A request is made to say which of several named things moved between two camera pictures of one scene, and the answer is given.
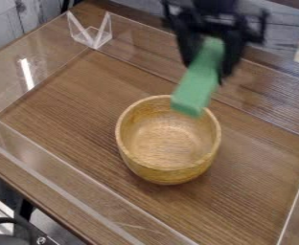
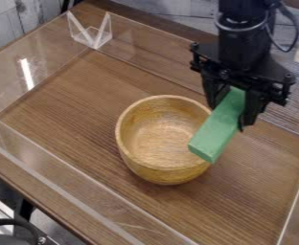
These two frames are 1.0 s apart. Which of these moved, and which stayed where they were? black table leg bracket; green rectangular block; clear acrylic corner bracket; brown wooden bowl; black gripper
Moved: black gripper; green rectangular block
Stayed: black table leg bracket; brown wooden bowl; clear acrylic corner bracket
